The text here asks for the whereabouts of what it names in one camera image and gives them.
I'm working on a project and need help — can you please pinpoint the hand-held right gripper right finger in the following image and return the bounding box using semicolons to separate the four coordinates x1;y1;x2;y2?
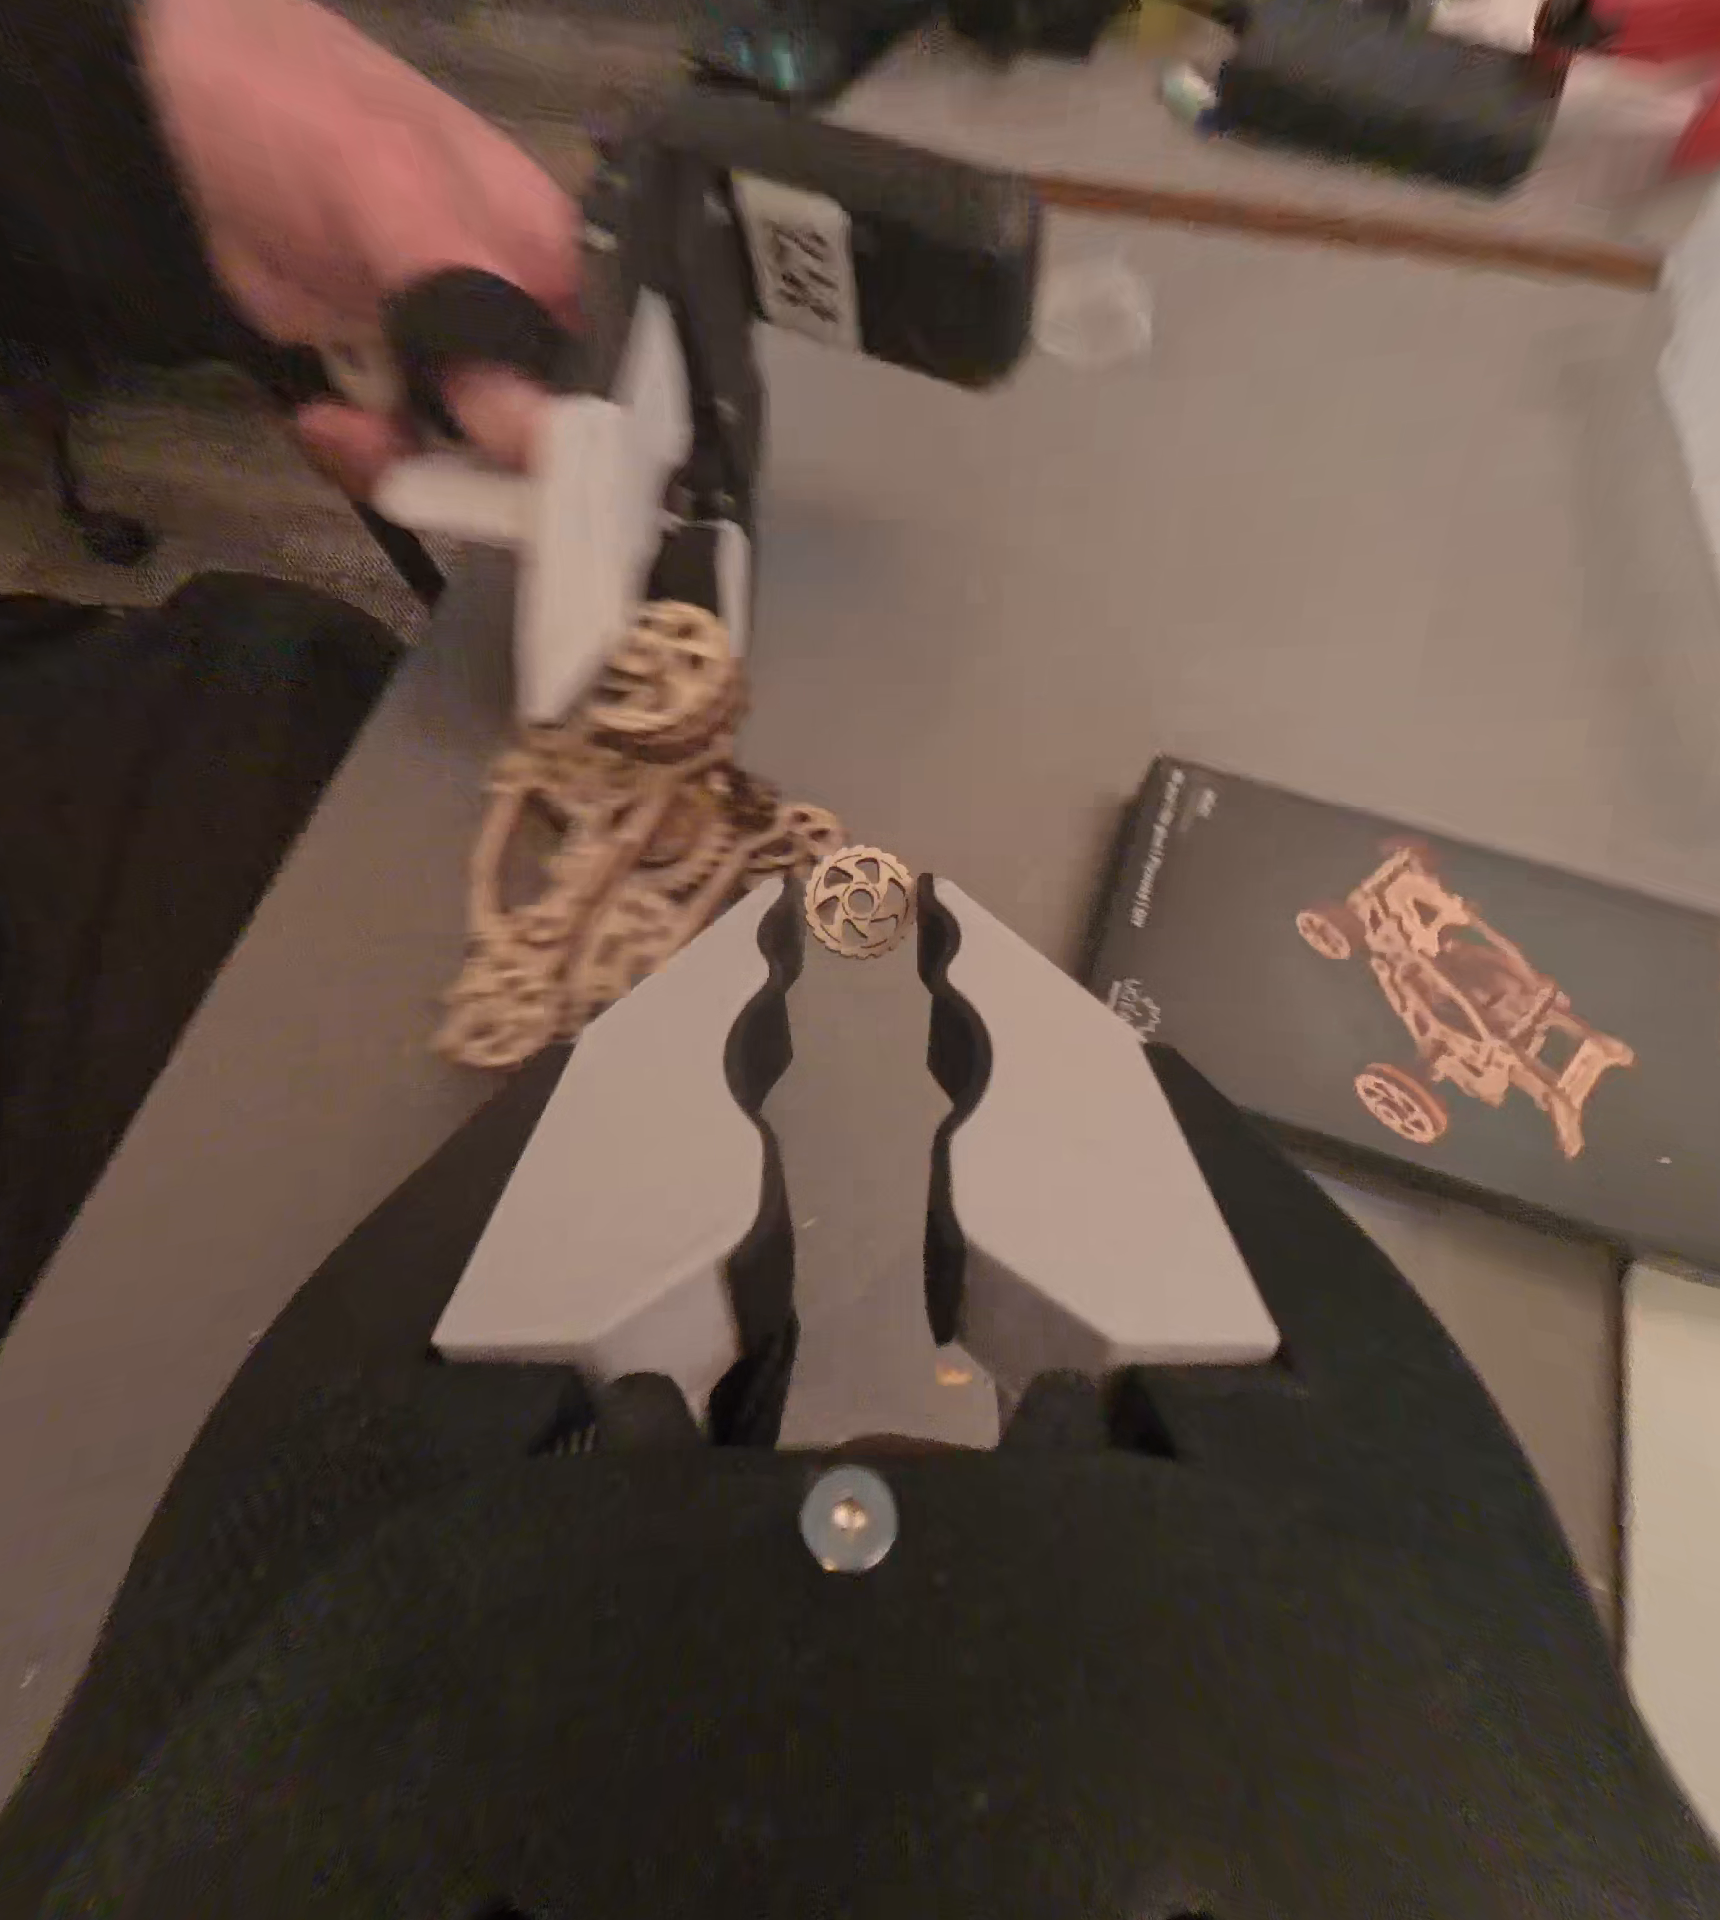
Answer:
916;875;1282;1371

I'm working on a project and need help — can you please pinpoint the black model box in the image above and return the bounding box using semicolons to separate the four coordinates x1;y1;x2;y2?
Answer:
1082;752;1720;1293

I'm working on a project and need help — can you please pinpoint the clear plastic cup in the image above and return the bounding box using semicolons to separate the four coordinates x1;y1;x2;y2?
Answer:
1036;258;1157;372

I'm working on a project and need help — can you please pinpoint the black rectangular device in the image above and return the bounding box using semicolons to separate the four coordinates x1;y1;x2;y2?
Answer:
1216;0;1569;191

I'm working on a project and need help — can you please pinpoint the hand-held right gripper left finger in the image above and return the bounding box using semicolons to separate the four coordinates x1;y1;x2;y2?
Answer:
431;875;801;1371

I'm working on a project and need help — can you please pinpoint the person's left hand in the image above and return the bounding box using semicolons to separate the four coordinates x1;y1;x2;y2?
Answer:
143;0;596;483

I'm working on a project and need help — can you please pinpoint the pale wooden wheel disc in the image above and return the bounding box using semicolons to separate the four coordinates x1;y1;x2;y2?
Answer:
803;840;919;960

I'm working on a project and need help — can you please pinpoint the wooden buggy model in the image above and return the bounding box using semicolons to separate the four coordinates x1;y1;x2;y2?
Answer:
437;598;856;1072

